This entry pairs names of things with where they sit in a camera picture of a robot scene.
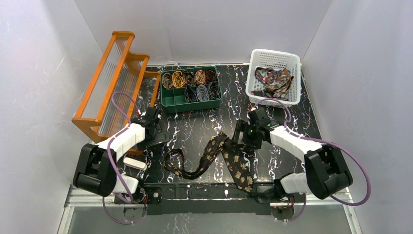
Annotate dark multicolour rolled tie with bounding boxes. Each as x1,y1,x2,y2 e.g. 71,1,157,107
184,86,198,103

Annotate dark red rolled tie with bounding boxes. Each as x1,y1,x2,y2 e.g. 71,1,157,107
205,69,217,84

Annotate patterned ties in basket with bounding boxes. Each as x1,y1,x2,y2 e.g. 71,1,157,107
254,67,294,101

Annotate yellow rolled tie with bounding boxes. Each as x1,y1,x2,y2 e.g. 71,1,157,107
172,71,185,88

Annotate dark brown rolled tie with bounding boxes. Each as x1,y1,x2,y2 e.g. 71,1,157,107
183,70,196,86

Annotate dark floral tie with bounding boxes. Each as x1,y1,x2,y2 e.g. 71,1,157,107
163,132,254,194

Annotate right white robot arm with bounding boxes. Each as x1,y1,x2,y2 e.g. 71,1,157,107
232,108,353,200

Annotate dark blue rolled tie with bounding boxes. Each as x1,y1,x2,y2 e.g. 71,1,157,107
207,81,221,100

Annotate black base bar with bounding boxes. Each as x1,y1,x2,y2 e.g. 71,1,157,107
143,183,272,215

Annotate white plastic basket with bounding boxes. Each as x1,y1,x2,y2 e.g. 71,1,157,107
245,49,301,107

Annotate light blue rolled tie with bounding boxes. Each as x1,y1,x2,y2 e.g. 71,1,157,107
196,85,209,102

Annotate aluminium rail frame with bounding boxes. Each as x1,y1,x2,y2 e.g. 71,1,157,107
64,182,362,234

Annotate green compartment tray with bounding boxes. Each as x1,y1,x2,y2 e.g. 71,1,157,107
160,66,222,113

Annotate orange rolled tie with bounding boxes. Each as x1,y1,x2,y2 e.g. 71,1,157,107
195,69,206,85

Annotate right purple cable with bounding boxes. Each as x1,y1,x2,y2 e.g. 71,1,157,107
251,98,372,223

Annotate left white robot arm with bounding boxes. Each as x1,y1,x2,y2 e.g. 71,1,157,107
73,107,168,197

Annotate orange wooden rack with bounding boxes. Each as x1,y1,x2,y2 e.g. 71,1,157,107
72,31,161,143

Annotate white oblong object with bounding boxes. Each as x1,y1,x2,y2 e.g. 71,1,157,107
123,157,148,171

